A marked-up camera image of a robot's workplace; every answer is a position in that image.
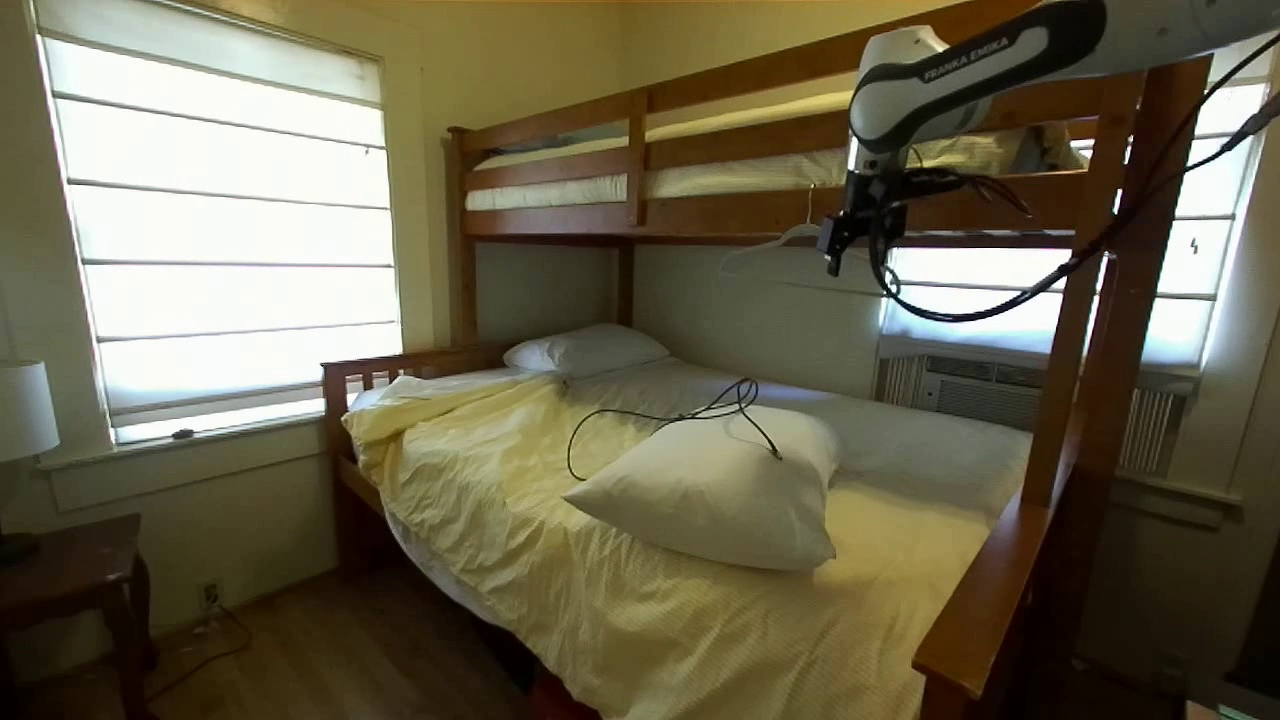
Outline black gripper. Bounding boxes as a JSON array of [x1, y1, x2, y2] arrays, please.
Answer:
[[818, 163, 928, 282]]

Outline thin black cable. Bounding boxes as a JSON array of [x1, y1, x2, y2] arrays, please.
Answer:
[[560, 374, 788, 485]]

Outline white window air conditioner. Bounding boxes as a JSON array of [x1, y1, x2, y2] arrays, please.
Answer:
[[877, 345, 1200, 485]]

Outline small white pillow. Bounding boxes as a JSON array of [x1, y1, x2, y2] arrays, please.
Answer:
[[501, 320, 676, 384]]

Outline large white pillow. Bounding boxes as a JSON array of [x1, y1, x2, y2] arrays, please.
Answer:
[[560, 404, 843, 582]]

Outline white window blind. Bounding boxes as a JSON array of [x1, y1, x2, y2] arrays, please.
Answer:
[[30, 0, 410, 448], [877, 36, 1271, 377]]

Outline yellow bed blanket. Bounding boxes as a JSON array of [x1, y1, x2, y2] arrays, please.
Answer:
[[340, 368, 1002, 720]]

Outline white table lamp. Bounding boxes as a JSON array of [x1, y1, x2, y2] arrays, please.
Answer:
[[0, 355, 65, 567]]

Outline dark wooden nightstand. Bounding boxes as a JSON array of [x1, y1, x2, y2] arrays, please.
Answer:
[[0, 510, 162, 720]]

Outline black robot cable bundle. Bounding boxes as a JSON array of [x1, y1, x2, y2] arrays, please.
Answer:
[[862, 36, 1280, 330]]

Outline wooden bunk bed frame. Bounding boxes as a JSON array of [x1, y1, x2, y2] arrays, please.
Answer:
[[317, 0, 1225, 720]]

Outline wall plug with floor cord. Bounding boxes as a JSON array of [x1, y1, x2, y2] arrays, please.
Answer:
[[140, 575, 255, 709]]

